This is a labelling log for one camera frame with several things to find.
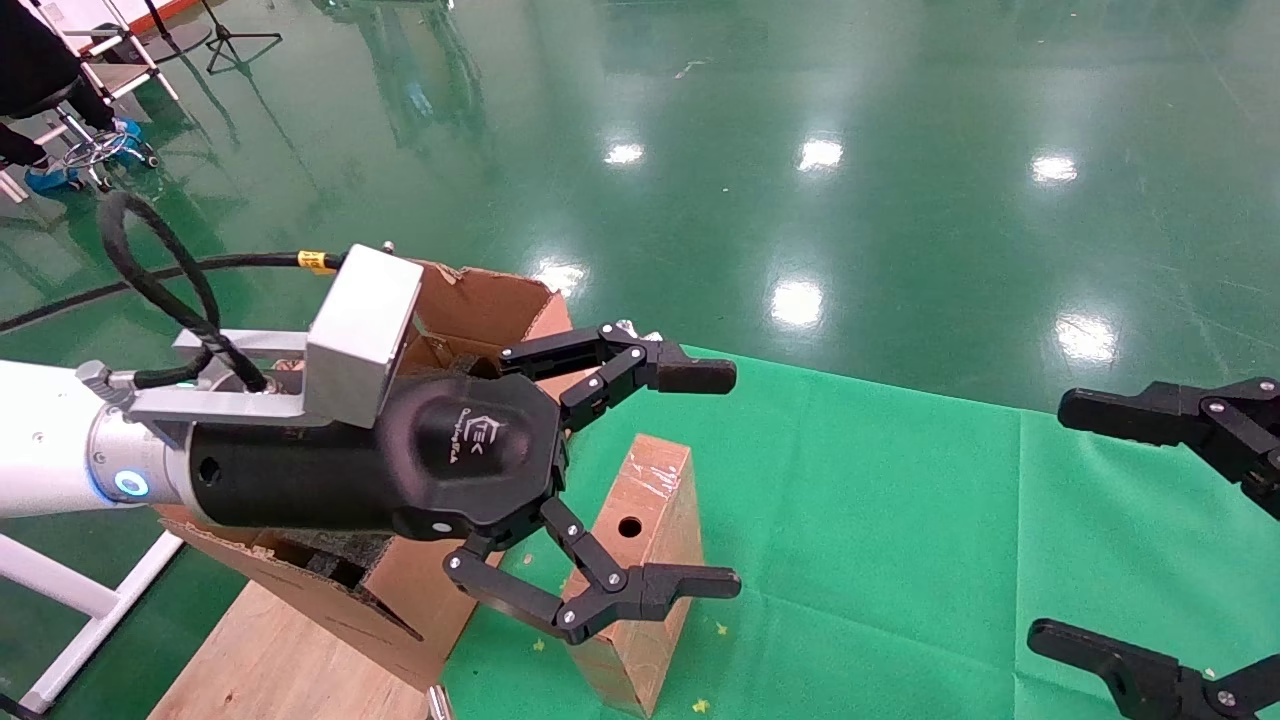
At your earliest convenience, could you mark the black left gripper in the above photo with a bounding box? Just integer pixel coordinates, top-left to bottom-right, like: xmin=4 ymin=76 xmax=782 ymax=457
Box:
xmin=186 ymin=322 xmax=743 ymax=646

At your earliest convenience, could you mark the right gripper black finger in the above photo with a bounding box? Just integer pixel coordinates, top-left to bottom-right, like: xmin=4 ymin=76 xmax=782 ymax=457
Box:
xmin=1057 ymin=377 xmax=1280 ymax=521
xmin=1027 ymin=618 xmax=1280 ymax=720

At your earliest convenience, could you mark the small brown cardboard box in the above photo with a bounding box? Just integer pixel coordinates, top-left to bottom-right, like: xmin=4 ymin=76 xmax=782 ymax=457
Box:
xmin=562 ymin=433 xmax=704 ymax=719

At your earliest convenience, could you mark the large open cardboard carton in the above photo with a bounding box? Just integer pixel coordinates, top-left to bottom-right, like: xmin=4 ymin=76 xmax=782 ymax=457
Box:
xmin=155 ymin=258 xmax=591 ymax=693

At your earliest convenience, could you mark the green table cloth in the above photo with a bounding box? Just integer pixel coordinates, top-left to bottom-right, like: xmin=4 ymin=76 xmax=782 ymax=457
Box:
xmin=440 ymin=343 xmax=1280 ymax=720

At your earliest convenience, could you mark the black foam padding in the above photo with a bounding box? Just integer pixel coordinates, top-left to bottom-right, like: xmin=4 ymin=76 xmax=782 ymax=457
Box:
xmin=275 ymin=530 xmax=396 ymax=591

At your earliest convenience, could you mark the black tripod stand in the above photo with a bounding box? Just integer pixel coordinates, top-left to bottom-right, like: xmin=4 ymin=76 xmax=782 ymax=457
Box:
xmin=200 ymin=0 xmax=284 ymax=76

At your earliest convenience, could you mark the black round base stand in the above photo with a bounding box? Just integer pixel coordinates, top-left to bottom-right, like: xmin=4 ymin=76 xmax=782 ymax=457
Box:
xmin=145 ymin=0 xmax=214 ymax=63

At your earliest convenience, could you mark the chrome wheeled stool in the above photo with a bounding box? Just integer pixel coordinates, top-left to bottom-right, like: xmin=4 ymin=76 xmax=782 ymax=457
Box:
xmin=45 ymin=100 xmax=161 ymax=193

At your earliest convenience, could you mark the person in black clothes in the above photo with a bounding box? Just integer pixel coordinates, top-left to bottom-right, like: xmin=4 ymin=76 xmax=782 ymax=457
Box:
xmin=0 ymin=0 xmax=117 ymax=167

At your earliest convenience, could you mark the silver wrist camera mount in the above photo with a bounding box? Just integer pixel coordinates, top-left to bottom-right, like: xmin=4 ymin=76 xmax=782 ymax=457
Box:
xmin=128 ymin=243 xmax=425 ymax=448

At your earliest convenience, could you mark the black cable with yellow tag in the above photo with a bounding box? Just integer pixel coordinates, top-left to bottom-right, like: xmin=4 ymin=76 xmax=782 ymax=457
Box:
xmin=0 ymin=190 xmax=349 ymax=393

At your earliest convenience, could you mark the white metal table frame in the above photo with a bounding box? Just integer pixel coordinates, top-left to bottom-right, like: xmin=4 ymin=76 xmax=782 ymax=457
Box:
xmin=0 ymin=530 xmax=186 ymax=716

